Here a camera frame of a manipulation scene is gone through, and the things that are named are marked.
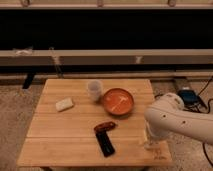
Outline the white plastic bottle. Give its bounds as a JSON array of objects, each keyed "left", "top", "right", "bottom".
[{"left": 143, "top": 132, "right": 159, "bottom": 150}]

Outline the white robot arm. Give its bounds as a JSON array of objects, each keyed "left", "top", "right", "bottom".
[{"left": 144, "top": 93, "right": 213, "bottom": 145}]

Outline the translucent plastic cup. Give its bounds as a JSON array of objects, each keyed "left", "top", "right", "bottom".
[{"left": 86, "top": 80, "right": 103, "bottom": 102}]

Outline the orange bowl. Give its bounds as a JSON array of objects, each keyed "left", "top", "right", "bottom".
[{"left": 102, "top": 88, "right": 134, "bottom": 116}]

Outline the dark red brown object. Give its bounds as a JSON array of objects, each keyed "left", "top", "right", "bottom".
[{"left": 94, "top": 121, "right": 117, "bottom": 133}]

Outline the wooden table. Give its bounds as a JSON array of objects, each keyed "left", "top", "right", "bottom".
[{"left": 17, "top": 79, "right": 172, "bottom": 167}]

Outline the black rectangular remote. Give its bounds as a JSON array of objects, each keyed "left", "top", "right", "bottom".
[{"left": 96, "top": 132, "right": 115, "bottom": 157}]

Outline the blue black device on floor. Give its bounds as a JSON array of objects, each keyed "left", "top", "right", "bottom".
[{"left": 178, "top": 90, "right": 199, "bottom": 105}]

